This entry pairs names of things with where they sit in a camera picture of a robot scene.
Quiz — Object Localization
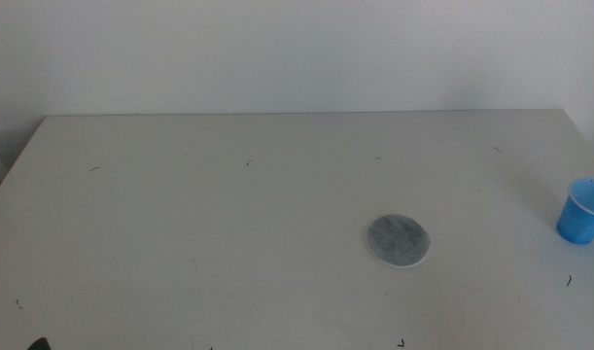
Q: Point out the blue plastic cup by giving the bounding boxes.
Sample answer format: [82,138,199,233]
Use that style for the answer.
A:
[555,177,594,246]

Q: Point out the grey round cup mat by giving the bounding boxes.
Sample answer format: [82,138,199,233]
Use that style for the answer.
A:
[366,213,432,269]

